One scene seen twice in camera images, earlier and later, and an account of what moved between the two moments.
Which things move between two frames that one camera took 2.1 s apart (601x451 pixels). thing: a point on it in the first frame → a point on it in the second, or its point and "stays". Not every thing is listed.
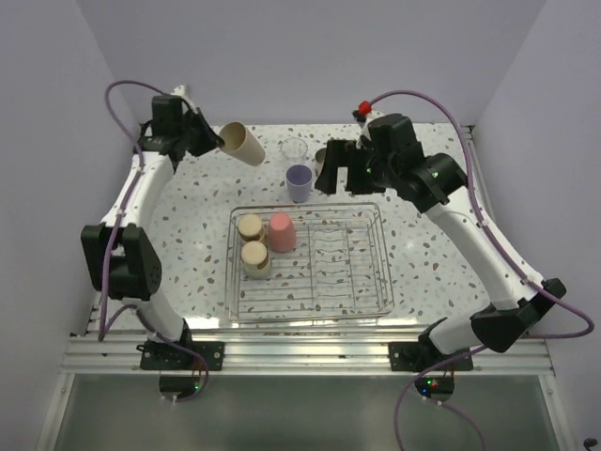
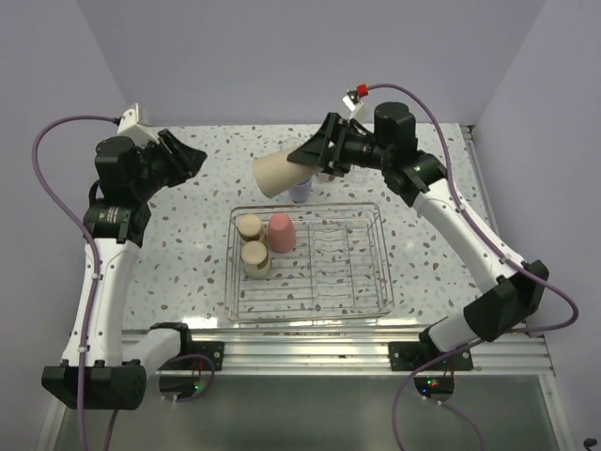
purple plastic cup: [299, 178] stays
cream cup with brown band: [251, 227] stays
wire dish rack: [339, 267] stays
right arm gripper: [340, 154] → [317, 152]
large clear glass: [294, 149] stays
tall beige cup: [239, 142] → [274, 171]
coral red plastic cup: [282, 233] stays
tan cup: [255, 259] stays
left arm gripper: [212, 140] → [185, 161]
